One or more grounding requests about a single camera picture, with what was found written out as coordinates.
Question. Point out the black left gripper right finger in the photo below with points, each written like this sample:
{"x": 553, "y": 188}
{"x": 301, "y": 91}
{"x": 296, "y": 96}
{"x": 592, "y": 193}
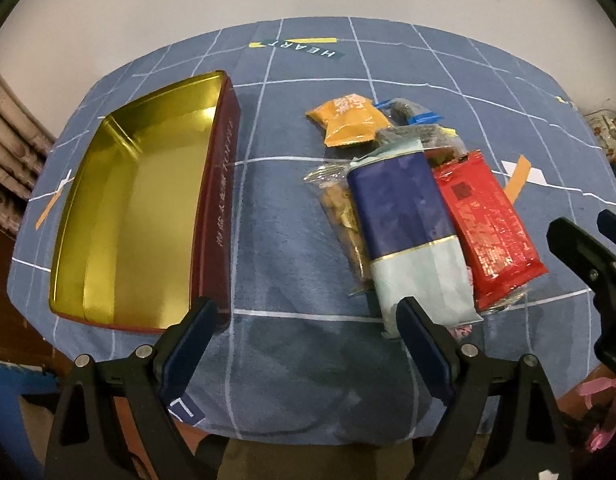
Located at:
{"x": 527, "y": 440}

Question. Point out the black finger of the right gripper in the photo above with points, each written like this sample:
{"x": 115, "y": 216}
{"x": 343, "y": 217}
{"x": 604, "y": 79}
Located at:
{"x": 595, "y": 265}

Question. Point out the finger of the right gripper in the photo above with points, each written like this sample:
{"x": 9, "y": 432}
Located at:
{"x": 606, "y": 223}

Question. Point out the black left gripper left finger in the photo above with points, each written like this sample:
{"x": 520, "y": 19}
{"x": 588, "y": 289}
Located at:
{"x": 86, "y": 440}

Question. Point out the red snack packet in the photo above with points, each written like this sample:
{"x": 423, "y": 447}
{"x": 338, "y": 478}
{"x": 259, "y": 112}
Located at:
{"x": 496, "y": 246}

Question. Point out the navy and mint snack pack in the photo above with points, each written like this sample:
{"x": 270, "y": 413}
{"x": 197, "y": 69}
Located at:
{"x": 413, "y": 247}

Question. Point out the dark seaweed snack bag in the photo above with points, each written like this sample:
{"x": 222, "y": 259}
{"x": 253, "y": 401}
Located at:
{"x": 440, "y": 144}

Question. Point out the clear fried twist snack bag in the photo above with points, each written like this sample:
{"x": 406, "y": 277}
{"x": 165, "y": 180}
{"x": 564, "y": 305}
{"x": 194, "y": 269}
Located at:
{"x": 329, "y": 183}

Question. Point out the blue ended dark candy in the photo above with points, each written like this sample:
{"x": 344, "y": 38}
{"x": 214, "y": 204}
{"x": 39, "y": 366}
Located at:
{"x": 403, "y": 112}

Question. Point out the orange snack packet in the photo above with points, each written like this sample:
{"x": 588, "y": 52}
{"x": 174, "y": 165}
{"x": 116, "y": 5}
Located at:
{"x": 348, "y": 120}

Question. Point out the pink patterned candy block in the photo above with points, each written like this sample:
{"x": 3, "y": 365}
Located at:
{"x": 461, "y": 332}

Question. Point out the cluttered shelf items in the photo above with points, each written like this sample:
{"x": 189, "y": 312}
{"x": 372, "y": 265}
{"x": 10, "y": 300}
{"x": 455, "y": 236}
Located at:
{"x": 603, "y": 125}

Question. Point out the orange tape strip right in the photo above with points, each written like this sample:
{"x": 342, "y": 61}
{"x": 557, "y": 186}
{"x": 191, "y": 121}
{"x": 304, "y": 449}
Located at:
{"x": 518, "y": 173}

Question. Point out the orange tape strip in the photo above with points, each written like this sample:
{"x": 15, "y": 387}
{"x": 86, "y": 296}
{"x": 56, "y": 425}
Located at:
{"x": 53, "y": 198}
{"x": 518, "y": 173}

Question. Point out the pink ribbon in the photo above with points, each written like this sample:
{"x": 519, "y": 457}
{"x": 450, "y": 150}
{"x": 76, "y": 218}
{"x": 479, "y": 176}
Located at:
{"x": 599, "y": 395}

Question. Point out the blue checked tablecloth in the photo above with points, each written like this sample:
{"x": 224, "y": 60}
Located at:
{"x": 304, "y": 361}

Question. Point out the gold and maroon toffee tin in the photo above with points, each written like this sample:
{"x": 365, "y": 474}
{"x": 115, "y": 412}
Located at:
{"x": 146, "y": 225}

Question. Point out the orange tape strip left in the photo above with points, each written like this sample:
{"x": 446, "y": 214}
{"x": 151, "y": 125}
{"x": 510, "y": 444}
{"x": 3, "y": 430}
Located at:
{"x": 53, "y": 198}

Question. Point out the beige patterned curtain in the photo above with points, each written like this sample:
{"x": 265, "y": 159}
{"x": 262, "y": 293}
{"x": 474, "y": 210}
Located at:
{"x": 24, "y": 147}

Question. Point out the heart label on cloth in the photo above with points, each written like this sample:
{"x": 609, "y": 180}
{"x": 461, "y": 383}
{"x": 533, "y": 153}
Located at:
{"x": 319, "y": 47}

